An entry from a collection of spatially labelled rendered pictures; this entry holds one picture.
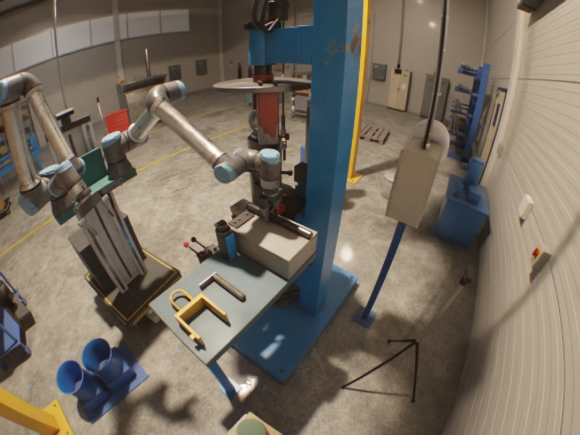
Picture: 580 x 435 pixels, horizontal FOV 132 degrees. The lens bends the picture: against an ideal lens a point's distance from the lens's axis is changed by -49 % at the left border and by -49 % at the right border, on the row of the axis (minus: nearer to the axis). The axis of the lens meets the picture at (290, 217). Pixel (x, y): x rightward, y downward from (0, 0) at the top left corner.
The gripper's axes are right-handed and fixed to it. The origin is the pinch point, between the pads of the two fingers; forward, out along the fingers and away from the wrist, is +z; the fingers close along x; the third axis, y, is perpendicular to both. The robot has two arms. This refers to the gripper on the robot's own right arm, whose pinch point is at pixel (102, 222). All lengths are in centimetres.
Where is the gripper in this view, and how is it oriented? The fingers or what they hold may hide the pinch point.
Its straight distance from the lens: 126.6
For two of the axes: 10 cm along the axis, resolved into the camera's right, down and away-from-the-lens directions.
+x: -3.0, 6.6, -6.9
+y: -8.7, 1.2, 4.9
